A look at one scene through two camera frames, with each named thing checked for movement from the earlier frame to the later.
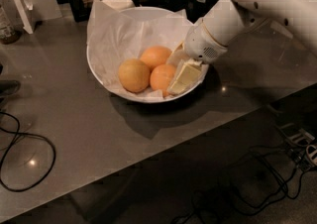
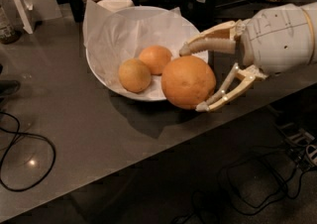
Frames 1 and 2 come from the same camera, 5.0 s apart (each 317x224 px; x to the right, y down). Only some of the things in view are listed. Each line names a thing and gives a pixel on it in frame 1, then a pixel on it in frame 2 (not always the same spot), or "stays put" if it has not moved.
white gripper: x=200 y=46 → x=275 y=38
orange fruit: x=161 y=77 → x=187 y=81
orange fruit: x=134 y=75 stays put
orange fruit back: x=155 y=56 stays put
